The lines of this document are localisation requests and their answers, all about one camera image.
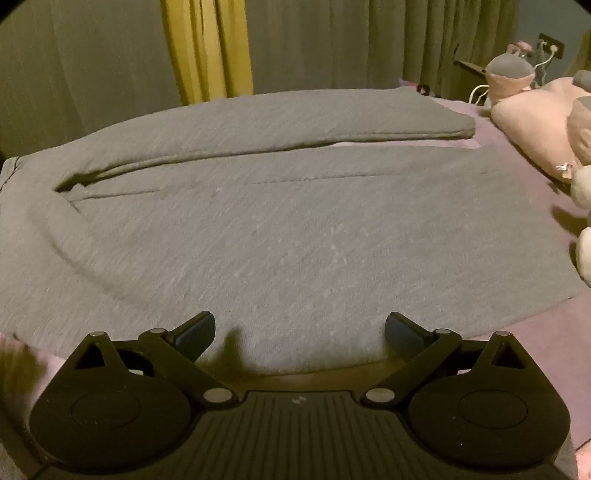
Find grey-green curtain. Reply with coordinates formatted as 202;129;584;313
245;0;525;101
0;0;186;160

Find yellow curtain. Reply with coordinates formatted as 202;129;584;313
159;0;256;106

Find grey pants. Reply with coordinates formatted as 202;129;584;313
0;88;589;376

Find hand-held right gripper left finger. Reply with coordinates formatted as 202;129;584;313
74;311;238;409

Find cream plush toy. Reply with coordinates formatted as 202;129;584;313
556;95;591;289

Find wall socket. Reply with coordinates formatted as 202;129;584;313
537;32;566;61

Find pink bed sheet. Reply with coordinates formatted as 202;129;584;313
0;76;591;480

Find dark bedside shelf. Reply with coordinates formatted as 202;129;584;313
454;58;491;76

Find pink and grey plush toy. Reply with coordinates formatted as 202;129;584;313
485;41;591;184

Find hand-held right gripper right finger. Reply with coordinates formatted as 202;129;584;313
362;311;527;409

